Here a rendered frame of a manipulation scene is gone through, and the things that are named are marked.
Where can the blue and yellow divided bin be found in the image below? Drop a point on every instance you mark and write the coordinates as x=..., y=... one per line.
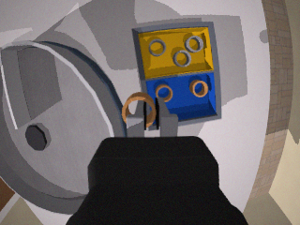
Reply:
x=189, y=108

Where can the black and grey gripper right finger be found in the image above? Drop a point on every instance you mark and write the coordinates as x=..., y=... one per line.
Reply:
x=167, y=123

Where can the bronze bushing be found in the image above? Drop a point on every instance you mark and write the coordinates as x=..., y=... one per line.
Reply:
x=140, y=96
x=204, y=88
x=166, y=99

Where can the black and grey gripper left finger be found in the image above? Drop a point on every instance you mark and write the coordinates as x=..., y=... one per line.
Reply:
x=136, y=123

